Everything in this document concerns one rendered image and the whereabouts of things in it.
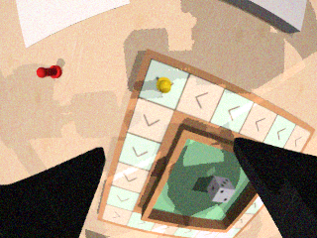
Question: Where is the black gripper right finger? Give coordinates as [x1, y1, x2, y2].
[233, 138, 317, 238]

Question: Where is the square game board with brown tray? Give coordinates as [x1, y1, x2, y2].
[102, 59, 310, 238]

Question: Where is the grey die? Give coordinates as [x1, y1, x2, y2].
[206, 176, 235, 202]

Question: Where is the white board track with arrow squares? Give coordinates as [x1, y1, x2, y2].
[96, 49, 316, 238]

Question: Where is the yellow game pawn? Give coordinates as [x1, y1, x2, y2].
[158, 76, 170, 94]

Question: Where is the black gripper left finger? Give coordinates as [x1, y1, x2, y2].
[0, 147, 106, 238]

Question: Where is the red game pawn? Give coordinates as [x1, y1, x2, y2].
[37, 64, 62, 78]

